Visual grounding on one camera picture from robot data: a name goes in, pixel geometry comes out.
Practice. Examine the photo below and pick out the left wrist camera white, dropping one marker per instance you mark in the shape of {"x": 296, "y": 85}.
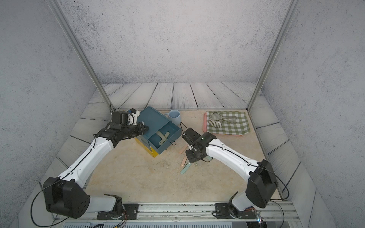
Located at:
{"x": 133, "y": 115}

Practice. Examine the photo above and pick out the pink fruit knife lower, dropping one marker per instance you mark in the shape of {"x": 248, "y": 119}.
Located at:
{"x": 183, "y": 163}

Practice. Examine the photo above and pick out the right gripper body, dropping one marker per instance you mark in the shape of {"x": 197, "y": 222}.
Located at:
{"x": 192, "y": 156}

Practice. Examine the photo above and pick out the aluminium front rail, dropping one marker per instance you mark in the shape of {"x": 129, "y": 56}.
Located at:
{"x": 190, "y": 215}

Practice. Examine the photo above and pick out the olive fruit knife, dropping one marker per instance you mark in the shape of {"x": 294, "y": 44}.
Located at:
{"x": 162, "y": 136}
{"x": 166, "y": 134}

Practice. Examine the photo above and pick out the pink fruit knife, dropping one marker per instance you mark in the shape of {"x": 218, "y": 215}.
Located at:
{"x": 183, "y": 163}
{"x": 183, "y": 149}

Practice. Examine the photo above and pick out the mint fruit knife lower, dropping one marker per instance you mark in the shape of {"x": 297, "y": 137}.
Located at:
{"x": 185, "y": 168}

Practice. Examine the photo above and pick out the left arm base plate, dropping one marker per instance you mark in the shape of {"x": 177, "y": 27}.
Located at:
{"x": 126, "y": 211}

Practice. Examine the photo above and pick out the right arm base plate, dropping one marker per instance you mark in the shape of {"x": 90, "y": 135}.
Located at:
{"x": 228, "y": 211}

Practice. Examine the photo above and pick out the aluminium frame post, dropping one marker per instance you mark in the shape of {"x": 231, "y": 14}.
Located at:
{"x": 62, "y": 20}
{"x": 274, "y": 51}

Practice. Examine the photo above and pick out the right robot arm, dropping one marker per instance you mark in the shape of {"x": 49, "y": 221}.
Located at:
{"x": 259, "y": 175}

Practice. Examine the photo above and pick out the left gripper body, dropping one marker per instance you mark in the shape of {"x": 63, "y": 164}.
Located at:
{"x": 131, "y": 131}

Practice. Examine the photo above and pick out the green checkered cloth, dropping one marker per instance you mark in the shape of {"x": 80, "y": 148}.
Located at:
{"x": 229, "y": 123}

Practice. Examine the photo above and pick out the teal and yellow drawer cabinet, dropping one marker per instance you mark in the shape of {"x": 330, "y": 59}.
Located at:
{"x": 151, "y": 117}

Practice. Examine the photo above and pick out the mint fruit knife right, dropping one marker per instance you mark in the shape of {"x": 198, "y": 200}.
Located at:
{"x": 208, "y": 158}

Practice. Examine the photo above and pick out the striped ceramic cup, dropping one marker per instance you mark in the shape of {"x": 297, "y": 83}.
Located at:
{"x": 215, "y": 120}

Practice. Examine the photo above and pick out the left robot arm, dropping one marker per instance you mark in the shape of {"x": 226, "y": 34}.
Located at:
{"x": 64, "y": 195}

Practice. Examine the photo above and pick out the left aluminium frame post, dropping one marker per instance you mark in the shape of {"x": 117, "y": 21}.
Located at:
{"x": 62, "y": 20}

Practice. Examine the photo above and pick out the metal spoon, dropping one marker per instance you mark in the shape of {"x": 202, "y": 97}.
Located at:
{"x": 230, "y": 119}

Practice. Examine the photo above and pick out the right aluminium frame post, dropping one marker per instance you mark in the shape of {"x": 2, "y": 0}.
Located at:
{"x": 274, "y": 51}

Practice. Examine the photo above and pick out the light blue mug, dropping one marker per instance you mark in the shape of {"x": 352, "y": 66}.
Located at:
{"x": 174, "y": 116}

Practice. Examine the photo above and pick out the pink fruit knife upper left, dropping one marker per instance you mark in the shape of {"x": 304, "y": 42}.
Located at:
{"x": 183, "y": 149}

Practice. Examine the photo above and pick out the mint fruit knife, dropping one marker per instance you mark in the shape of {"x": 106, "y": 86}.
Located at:
{"x": 185, "y": 168}
{"x": 208, "y": 158}

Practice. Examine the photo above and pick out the teal top drawer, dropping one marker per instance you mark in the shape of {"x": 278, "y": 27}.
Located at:
{"x": 153, "y": 139}

